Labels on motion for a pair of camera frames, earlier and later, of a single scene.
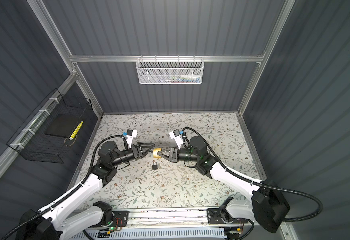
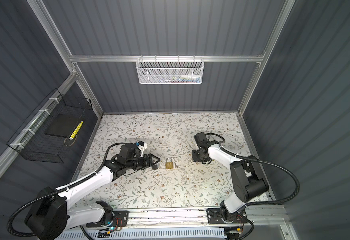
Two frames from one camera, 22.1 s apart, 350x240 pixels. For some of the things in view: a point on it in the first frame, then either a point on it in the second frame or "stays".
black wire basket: [44, 136] stays
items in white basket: [184, 78] stays
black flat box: [64, 125] stays
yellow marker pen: [75, 132] stays
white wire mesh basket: [170, 71] stays
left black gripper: [136, 148] to [147, 164]
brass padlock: [155, 153] to [169, 165]
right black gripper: [173, 157] to [194, 157]
